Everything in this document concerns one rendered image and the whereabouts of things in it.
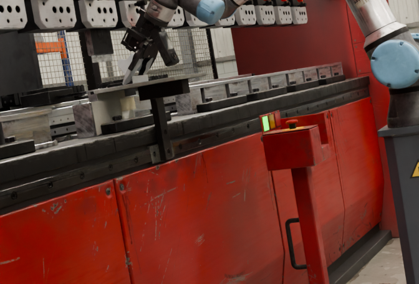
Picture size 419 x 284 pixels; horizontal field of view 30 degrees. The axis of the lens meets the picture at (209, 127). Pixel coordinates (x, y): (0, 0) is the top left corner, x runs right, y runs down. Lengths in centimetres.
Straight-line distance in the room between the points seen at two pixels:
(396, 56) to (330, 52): 235
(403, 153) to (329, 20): 227
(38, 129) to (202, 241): 67
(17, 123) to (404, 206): 100
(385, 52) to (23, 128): 89
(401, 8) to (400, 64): 772
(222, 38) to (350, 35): 605
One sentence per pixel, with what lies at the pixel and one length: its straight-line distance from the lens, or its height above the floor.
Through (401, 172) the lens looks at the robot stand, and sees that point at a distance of 206.
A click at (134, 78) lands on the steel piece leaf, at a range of 221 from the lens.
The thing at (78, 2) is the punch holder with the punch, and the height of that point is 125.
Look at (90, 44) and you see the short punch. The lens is 226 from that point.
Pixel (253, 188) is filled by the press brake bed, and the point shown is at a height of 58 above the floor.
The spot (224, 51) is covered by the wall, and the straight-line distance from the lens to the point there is 1017.
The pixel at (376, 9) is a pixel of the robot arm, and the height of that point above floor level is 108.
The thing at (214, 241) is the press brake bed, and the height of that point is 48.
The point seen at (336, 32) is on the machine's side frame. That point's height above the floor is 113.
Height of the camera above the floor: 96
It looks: 3 degrees down
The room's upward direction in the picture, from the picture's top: 9 degrees counter-clockwise
